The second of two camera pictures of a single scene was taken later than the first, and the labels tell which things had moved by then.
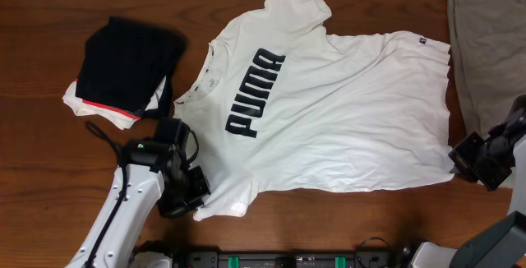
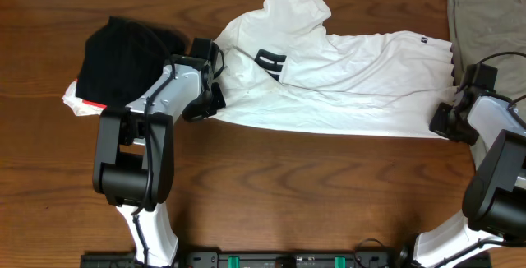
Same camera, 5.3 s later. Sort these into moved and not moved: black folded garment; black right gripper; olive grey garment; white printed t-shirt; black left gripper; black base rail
Moved: white printed t-shirt; black right gripper; black left gripper
Not moved: black base rail; olive grey garment; black folded garment
